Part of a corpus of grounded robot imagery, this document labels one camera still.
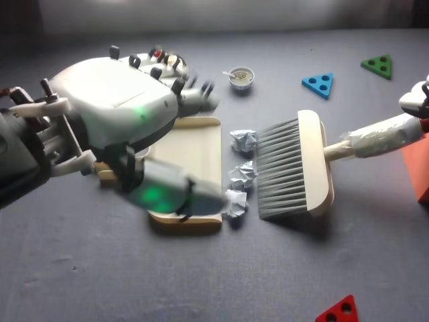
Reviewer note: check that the green triangle block with holes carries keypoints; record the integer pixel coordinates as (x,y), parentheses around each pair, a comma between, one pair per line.
(378,67)

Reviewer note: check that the red triangle block with holes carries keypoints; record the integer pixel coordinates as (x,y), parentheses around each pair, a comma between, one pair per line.
(338,312)

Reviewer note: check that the small toy soup bowl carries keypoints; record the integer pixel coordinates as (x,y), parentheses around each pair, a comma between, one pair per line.
(242,80)

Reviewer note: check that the white fabric backdrop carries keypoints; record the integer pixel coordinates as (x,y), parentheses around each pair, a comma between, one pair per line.
(201,13)

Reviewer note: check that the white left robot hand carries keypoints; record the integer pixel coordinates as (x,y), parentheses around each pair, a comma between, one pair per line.
(114,97)

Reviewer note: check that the orange foam box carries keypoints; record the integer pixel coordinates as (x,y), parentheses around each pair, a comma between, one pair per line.
(419,171)

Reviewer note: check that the toy cupcake with cream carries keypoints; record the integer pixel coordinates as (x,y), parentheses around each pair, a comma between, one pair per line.
(171,60)

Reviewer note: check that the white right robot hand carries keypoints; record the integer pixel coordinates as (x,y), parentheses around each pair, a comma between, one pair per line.
(415,99)

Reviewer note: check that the blue triangle block with holes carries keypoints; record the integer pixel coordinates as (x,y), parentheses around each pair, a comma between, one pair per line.
(318,85)

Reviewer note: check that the cream plastic dustpan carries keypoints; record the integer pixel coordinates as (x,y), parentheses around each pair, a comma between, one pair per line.
(197,151)

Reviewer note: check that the small white spoon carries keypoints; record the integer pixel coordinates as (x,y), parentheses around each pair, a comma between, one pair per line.
(228,73)

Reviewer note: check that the white paper ball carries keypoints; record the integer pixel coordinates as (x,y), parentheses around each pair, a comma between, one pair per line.
(244,141)
(243,174)
(236,204)

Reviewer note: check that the grey table cloth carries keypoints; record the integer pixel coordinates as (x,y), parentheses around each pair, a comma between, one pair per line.
(100,268)

